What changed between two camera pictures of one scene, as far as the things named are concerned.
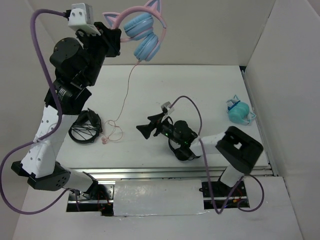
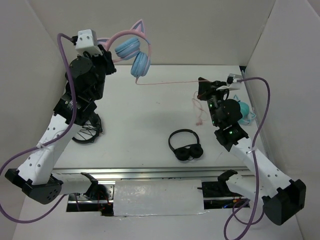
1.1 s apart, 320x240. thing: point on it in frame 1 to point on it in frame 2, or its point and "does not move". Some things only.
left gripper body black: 98,47 to 101,64
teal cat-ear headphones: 238,111 does not move
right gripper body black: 165,128 to 214,96
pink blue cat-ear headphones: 147,29 to 134,44
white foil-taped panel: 149,198 does not move
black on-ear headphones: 184,153 does not move
